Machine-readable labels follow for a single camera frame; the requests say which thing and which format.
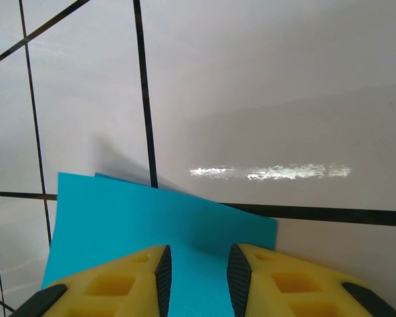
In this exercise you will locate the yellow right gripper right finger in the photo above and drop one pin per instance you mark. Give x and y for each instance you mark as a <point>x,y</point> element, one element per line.
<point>300,287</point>

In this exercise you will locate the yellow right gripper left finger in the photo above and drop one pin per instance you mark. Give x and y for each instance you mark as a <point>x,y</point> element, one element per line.
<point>112,287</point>

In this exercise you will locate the teal cloth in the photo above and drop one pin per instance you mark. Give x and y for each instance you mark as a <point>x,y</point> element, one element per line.
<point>118,218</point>

